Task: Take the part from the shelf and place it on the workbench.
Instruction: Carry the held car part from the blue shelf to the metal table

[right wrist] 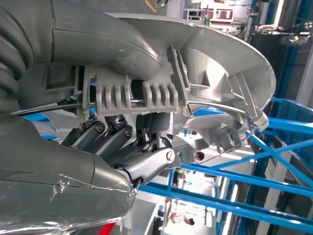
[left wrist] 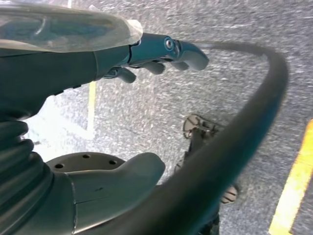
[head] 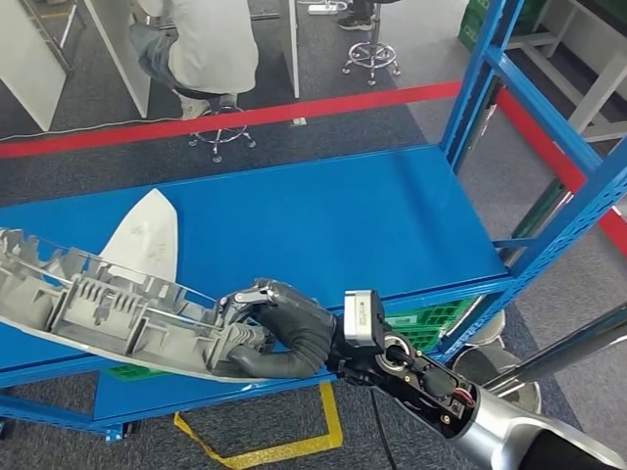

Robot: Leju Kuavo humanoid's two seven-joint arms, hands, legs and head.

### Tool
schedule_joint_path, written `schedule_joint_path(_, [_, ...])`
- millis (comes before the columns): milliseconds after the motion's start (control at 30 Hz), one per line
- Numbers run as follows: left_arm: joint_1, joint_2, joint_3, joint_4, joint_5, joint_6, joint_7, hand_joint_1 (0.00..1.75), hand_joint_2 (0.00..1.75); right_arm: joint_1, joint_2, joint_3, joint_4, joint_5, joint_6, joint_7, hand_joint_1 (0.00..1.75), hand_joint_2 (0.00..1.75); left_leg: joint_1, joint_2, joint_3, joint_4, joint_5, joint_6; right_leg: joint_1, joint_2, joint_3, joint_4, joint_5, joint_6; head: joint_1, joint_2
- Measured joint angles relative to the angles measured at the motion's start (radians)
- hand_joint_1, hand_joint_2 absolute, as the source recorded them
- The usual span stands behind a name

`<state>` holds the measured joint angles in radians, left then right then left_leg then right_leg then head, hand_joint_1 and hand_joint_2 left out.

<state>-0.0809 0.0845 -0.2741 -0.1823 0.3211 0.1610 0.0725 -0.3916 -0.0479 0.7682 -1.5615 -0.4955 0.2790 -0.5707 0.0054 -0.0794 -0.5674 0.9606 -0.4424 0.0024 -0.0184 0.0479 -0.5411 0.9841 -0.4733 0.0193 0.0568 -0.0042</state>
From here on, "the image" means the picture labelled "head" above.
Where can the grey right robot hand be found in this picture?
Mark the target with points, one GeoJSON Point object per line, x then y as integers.
{"type": "Point", "coordinates": [298, 331]}

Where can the silver plastic wheel hubcap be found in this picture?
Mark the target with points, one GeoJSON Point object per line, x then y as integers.
{"type": "Point", "coordinates": [122, 318]}

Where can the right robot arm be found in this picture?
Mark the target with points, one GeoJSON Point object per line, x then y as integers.
{"type": "Point", "coordinates": [489, 428]}

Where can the blue metal shelf rack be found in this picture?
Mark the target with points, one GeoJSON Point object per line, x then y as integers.
{"type": "Point", "coordinates": [318, 227]}

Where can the yellow floor tape square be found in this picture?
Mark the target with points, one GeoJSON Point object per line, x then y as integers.
{"type": "Point", "coordinates": [332, 415]}

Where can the green plastic crate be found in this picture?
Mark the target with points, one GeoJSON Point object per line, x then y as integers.
{"type": "Point", "coordinates": [127, 373]}
{"type": "Point", "coordinates": [430, 321]}

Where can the chrome base stool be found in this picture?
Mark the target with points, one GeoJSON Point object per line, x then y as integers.
{"type": "Point", "coordinates": [376, 26]}
{"type": "Point", "coordinates": [217, 139]}

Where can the red floor tape strip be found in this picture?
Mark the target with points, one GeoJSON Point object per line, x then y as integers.
{"type": "Point", "coordinates": [245, 119]}
{"type": "Point", "coordinates": [534, 139]}

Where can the white plastic mirror cover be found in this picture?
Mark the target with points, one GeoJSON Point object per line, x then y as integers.
{"type": "Point", "coordinates": [142, 240]}

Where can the white desk panel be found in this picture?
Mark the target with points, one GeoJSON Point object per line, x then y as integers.
{"type": "Point", "coordinates": [294, 45]}
{"type": "Point", "coordinates": [117, 52]}
{"type": "Point", "coordinates": [24, 71]}

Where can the person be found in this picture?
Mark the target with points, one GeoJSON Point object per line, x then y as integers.
{"type": "Point", "coordinates": [355, 23]}
{"type": "Point", "coordinates": [215, 45]}

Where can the white power strip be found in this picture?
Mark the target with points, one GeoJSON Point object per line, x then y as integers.
{"type": "Point", "coordinates": [321, 8]}

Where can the chrome pole stand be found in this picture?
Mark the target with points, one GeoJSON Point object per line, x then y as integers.
{"type": "Point", "coordinates": [578, 344]}

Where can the green crate stack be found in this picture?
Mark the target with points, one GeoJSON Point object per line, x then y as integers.
{"type": "Point", "coordinates": [470, 26]}

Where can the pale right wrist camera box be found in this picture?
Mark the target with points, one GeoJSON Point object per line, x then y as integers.
{"type": "Point", "coordinates": [359, 318]}

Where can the white table frame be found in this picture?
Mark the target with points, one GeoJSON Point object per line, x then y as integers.
{"type": "Point", "coordinates": [597, 91]}

